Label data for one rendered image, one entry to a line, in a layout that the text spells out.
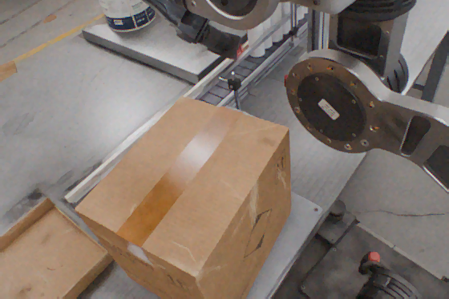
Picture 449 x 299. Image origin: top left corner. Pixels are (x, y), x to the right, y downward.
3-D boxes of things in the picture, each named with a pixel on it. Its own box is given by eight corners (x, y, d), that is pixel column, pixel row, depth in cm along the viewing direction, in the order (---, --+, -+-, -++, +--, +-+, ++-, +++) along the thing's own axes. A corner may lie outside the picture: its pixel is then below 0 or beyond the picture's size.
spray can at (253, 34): (254, 48, 126) (248, -10, 111) (268, 51, 123) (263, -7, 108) (246, 56, 123) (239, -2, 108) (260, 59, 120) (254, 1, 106)
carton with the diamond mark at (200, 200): (205, 175, 94) (181, 94, 75) (292, 210, 83) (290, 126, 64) (128, 278, 78) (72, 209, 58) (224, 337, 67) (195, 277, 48)
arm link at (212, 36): (201, 45, 94) (211, 24, 93) (184, 36, 98) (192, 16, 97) (217, 51, 100) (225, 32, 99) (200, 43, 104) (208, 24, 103)
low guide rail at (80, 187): (298, 2, 141) (298, -3, 139) (301, 2, 140) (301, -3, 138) (67, 201, 89) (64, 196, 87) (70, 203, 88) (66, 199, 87)
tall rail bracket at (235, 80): (228, 107, 114) (220, 63, 102) (246, 115, 110) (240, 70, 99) (221, 113, 112) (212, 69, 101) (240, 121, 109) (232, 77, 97)
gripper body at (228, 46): (217, 30, 109) (202, 22, 102) (244, 38, 103) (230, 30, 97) (210, 51, 109) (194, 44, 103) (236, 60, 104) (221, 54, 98)
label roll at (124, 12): (99, 26, 153) (85, -7, 143) (132, 4, 164) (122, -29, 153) (131, 35, 144) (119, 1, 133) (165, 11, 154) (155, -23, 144)
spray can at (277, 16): (275, 33, 130) (272, -24, 116) (285, 38, 127) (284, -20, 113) (264, 39, 128) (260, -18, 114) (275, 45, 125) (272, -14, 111)
